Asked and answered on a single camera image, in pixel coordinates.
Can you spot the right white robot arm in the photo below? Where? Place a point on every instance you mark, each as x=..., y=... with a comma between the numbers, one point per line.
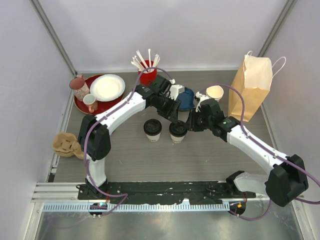
x=283, y=180

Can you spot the blue leaf-shaped dish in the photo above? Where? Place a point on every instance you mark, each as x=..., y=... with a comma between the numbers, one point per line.
x=186, y=99

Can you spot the brown paper bag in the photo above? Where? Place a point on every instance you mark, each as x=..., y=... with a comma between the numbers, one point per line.
x=253, y=81

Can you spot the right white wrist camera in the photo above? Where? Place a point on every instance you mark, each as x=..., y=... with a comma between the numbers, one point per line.
x=200, y=97

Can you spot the small pink-handled mug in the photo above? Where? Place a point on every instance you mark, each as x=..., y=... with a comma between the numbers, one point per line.
x=91, y=102

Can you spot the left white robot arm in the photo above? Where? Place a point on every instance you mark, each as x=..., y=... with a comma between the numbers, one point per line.
x=95, y=131

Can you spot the white paper plate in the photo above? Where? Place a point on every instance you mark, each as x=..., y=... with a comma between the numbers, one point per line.
x=107, y=87

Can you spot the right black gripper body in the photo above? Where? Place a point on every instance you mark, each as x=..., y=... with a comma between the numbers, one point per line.
x=199, y=122

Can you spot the pink floral pitcher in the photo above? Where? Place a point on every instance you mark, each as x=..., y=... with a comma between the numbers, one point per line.
x=79, y=87

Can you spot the black lid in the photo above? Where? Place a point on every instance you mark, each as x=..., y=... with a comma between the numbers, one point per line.
x=177, y=131
x=152, y=127

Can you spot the stack of paper cups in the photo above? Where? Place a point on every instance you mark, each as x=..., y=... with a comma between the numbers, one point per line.
x=216, y=92

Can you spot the white paper cup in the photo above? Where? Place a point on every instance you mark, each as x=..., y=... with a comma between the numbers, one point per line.
x=154, y=138
x=177, y=139

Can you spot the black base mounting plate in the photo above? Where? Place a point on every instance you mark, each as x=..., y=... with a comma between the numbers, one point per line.
x=164, y=192

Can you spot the beige pulp cup carrier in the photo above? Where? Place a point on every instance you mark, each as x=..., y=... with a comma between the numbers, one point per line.
x=66, y=145

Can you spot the bundle of wrapped straws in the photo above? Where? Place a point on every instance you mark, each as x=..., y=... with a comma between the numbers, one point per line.
x=142, y=63

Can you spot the red round plate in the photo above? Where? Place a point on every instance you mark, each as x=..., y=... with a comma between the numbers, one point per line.
x=101, y=105

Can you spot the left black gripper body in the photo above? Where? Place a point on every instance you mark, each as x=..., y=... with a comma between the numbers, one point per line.
x=166, y=106

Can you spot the red cylindrical straw holder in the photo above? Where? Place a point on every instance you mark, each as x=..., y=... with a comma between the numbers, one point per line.
x=148, y=77

